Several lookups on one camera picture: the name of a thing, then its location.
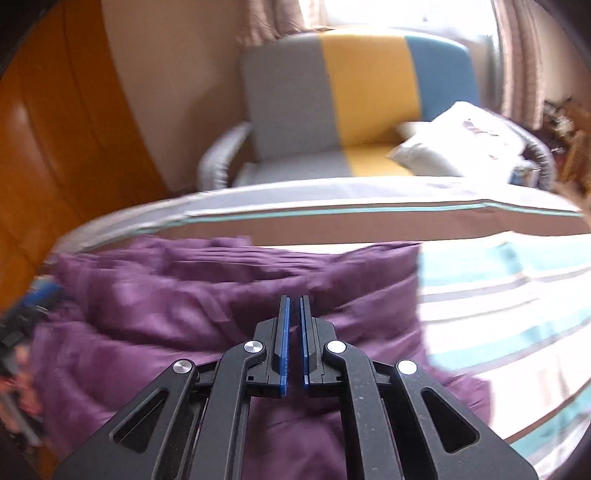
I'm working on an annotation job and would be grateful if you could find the beige patterned curtain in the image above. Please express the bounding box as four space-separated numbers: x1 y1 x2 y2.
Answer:
238 0 333 47
492 0 548 130

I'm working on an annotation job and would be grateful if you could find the striped bed sheet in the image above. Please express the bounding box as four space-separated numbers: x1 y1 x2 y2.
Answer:
46 178 591 476

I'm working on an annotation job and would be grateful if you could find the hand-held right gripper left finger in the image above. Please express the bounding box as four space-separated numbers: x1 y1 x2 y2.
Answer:
53 295 291 480

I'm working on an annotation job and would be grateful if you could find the purple quilted down jacket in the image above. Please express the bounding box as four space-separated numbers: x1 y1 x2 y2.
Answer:
30 235 492 480

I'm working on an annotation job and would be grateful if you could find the window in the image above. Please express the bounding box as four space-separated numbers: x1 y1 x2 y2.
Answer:
300 0 499 38

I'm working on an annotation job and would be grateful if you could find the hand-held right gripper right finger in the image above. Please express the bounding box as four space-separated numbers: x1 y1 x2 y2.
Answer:
299 295 539 480

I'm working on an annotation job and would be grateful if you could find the desk clutter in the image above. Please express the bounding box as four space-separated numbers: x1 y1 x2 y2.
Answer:
544 98 578 155

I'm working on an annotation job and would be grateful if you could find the white printed pillow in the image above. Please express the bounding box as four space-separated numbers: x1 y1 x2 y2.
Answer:
388 100 527 177

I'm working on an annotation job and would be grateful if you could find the person's left hand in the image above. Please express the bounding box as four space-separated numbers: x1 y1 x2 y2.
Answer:
7 351 43 416

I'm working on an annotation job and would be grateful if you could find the orange wooden wardrobe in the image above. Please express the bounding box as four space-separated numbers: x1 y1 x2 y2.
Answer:
0 0 169 315

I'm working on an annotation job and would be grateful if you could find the grey yellow blue sofa chair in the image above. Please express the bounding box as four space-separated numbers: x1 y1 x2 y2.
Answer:
196 25 557 192

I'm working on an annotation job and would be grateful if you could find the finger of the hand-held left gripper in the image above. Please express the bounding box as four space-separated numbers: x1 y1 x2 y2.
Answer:
28 277 65 306

